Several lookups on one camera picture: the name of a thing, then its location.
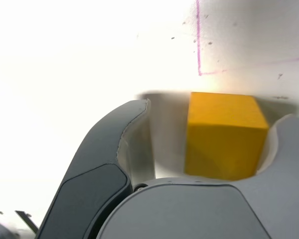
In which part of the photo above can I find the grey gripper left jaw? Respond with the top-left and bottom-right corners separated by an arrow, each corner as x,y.
36,98 -> 157,239

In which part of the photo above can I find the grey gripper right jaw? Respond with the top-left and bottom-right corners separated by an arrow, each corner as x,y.
97,114 -> 299,239

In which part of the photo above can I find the yellow cube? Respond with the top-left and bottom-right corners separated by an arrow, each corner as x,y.
183,91 -> 269,181

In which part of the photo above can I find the black tape strip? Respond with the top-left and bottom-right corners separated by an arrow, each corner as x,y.
14,210 -> 39,235

